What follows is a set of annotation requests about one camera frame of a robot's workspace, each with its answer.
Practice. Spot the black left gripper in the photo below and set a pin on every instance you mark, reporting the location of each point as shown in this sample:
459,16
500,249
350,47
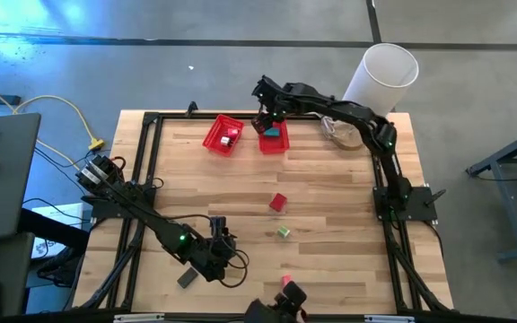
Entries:
213,258

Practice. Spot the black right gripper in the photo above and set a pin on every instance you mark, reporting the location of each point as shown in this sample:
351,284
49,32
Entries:
272,96

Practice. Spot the teal box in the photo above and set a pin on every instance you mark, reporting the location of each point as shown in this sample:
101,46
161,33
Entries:
273,132

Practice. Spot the dark grey power bank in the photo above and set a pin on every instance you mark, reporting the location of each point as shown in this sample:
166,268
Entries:
187,277

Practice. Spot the pink cube charger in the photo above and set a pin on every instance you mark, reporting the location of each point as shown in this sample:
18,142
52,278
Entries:
233,133

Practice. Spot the white charger black top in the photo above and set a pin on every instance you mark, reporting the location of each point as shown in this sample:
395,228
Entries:
225,142

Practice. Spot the red rectangular charger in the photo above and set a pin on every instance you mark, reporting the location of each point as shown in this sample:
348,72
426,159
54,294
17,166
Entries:
278,202

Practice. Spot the green white charger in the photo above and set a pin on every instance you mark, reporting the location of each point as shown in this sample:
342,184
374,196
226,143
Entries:
283,232

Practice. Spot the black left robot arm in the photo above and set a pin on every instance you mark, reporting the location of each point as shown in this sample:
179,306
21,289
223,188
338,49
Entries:
151,220

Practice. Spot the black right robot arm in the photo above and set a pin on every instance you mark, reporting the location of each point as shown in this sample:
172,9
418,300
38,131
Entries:
357,114

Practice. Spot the red plastic basket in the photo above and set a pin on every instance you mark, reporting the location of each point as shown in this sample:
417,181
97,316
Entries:
213,143
274,145

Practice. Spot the pink white charger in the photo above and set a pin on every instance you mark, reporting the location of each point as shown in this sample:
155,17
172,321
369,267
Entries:
286,280

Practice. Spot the black clamp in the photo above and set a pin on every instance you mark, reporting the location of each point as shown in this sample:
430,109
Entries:
191,107

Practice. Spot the white lamp shade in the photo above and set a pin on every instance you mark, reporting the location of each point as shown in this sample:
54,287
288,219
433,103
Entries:
379,81

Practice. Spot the white paper sheet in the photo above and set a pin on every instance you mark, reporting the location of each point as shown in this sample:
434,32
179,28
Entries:
56,213

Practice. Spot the dark grey desk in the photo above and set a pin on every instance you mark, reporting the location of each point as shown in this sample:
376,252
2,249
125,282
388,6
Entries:
2,197

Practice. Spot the grey metal stand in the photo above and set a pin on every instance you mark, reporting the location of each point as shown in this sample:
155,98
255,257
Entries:
510,211

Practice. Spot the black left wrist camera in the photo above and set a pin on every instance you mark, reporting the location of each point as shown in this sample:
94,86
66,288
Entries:
218,224

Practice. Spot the white frame end cap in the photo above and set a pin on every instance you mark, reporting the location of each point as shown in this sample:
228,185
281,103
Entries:
137,318
388,319

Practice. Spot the black aluminium table frame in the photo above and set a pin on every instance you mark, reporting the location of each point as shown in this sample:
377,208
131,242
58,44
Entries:
155,143

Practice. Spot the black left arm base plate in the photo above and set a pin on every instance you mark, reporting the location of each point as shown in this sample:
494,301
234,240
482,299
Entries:
106,210

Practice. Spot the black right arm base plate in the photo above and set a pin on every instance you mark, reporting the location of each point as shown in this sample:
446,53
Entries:
420,206

